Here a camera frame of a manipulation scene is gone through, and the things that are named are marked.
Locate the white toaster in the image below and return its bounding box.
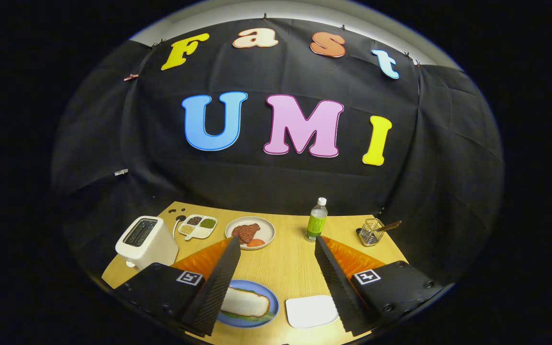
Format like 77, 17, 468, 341
115, 216, 179, 270

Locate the black backdrop cloth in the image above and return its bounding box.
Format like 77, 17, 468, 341
51, 18, 504, 288

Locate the blue plate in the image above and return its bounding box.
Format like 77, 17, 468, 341
216, 280, 280, 328

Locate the wooden handle spoon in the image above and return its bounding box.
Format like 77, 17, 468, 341
356, 220, 402, 235

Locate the square white plate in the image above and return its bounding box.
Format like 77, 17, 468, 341
286, 295, 340, 329

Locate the green label plastic bottle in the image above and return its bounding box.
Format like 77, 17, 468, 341
305, 197, 328, 242

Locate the white divided condiment dish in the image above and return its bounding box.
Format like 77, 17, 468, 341
178, 214, 218, 240

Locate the round white plate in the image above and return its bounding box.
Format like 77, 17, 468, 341
225, 217, 276, 250

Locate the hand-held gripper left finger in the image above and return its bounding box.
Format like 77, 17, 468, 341
113, 236, 242, 337

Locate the green lettuce leaf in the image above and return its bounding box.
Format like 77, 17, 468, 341
223, 309, 276, 322

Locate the white bread slice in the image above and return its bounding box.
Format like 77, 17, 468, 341
221, 287, 271, 318

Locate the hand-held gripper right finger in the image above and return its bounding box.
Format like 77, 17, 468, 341
314, 235, 444, 336

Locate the wire mesh basket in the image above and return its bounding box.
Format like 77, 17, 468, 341
358, 218, 385, 247

